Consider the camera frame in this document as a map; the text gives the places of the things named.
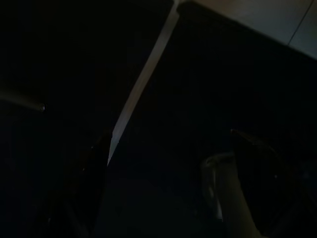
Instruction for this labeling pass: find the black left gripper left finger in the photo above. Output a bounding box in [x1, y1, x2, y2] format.
[47, 130, 112, 238]

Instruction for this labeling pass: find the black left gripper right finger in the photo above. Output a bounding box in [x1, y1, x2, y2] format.
[229, 128, 317, 238]

